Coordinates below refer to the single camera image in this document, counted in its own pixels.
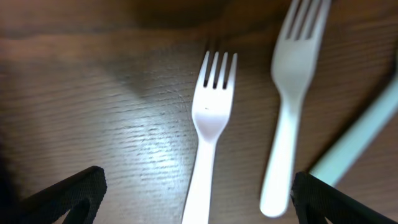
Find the pale blue plastic fork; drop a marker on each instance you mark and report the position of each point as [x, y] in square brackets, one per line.
[338, 160]

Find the white plastic fork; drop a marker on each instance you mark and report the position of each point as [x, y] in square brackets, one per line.
[211, 110]
[293, 66]

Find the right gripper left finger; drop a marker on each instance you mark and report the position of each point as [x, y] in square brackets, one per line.
[78, 197]

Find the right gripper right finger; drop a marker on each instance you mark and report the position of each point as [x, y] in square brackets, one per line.
[316, 202]

